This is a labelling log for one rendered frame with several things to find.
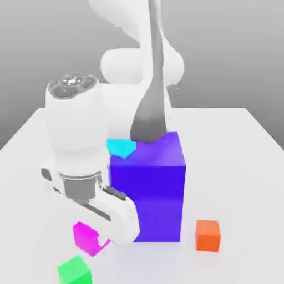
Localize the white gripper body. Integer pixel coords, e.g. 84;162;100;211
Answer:
68;191;141;245

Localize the small magenta cube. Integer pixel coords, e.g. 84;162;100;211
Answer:
72;221;111;257

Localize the small green cube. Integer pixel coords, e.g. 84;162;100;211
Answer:
57;255;92;284

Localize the small cyan cube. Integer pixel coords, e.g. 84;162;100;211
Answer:
106;139;136;159

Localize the small orange cube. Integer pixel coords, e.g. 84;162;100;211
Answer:
195;219;221;253

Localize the large blue box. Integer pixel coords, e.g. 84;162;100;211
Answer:
108;131;186;243

